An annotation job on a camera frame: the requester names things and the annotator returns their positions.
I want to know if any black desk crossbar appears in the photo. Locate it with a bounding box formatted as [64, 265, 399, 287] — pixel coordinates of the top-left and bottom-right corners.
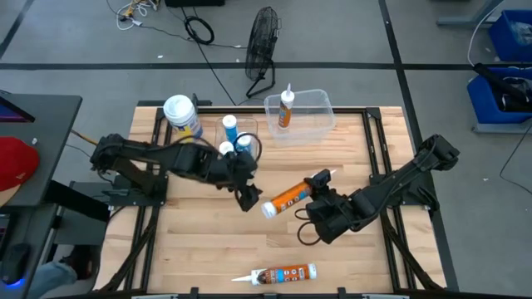
[44, 179, 112, 223]

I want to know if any black desk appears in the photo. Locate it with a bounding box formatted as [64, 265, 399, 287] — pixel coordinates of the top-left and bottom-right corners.
[0, 93, 83, 208]

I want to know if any orange white sealant tube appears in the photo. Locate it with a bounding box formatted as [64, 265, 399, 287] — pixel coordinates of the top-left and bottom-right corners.
[277, 82, 296, 130]
[231, 262, 318, 287]
[260, 168, 338, 220]

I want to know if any large clear plastic bin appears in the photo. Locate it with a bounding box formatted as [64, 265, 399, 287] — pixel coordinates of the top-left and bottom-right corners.
[264, 88, 337, 149]

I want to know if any person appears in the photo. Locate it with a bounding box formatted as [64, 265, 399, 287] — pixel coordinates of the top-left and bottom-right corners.
[27, 244, 101, 299]

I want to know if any narrow clear plastic tray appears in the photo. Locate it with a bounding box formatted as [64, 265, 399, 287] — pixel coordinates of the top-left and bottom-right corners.
[214, 116, 259, 167]

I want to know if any coiled black cable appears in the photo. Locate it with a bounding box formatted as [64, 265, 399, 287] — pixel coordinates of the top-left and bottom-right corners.
[184, 15, 216, 46]

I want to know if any dark monitor screen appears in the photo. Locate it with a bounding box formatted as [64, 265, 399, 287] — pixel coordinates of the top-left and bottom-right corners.
[0, 89, 37, 124]

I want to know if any blue white silicone tube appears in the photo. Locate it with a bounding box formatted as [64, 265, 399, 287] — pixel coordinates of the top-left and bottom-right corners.
[221, 114, 239, 145]

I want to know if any white floor cable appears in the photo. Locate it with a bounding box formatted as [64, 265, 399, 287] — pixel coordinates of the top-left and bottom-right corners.
[467, 3, 506, 66]

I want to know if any black mouse with blue light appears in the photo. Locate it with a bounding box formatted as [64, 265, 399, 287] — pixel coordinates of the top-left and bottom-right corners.
[0, 243, 32, 287]

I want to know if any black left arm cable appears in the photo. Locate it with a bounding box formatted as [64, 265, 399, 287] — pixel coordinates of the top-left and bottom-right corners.
[232, 131, 264, 165]

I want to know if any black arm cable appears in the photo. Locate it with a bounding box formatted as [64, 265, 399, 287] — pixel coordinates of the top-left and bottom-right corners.
[293, 206, 323, 247]
[232, 131, 264, 165]

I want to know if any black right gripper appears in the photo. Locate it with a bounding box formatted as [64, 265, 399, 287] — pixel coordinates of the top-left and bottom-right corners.
[305, 169, 359, 246]

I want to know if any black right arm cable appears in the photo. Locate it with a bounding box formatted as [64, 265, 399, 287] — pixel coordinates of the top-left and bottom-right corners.
[293, 206, 323, 247]

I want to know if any blue storage bin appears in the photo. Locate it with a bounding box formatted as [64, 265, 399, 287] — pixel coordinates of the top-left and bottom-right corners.
[488, 8, 532, 63]
[466, 66, 532, 125]

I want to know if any black aluminium table frame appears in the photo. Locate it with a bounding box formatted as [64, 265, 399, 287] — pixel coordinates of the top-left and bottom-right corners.
[93, 99, 461, 299]

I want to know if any white yellow-blue canister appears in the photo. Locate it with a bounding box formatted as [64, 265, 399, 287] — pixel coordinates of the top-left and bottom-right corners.
[162, 94, 204, 140]

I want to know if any black equipment in bin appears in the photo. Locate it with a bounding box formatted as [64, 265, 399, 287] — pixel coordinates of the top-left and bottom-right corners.
[473, 61, 532, 113]

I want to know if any grey desk foot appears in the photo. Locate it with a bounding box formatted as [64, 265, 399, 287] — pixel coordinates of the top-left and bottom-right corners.
[436, 0, 506, 29]

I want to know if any black floor fan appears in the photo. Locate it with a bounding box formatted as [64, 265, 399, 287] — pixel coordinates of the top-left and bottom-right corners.
[244, 6, 283, 100]

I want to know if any red cap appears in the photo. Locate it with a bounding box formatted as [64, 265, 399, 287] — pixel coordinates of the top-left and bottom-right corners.
[0, 136, 42, 193]

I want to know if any long blue white sealant tube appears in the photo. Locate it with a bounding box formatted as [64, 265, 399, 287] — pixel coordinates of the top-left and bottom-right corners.
[235, 132, 254, 155]

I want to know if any black box on floor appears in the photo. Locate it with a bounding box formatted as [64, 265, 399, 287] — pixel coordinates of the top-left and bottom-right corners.
[165, 0, 226, 7]

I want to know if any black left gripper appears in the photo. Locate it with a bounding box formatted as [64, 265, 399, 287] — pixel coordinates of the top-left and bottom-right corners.
[215, 151, 264, 213]

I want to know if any white yellow cable bundle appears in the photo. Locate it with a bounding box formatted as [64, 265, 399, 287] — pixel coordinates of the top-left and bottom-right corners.
[106, 0, 161, 32]

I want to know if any thin black floor cable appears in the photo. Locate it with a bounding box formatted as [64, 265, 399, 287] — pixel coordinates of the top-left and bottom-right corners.
[498, 124, 532, 196]

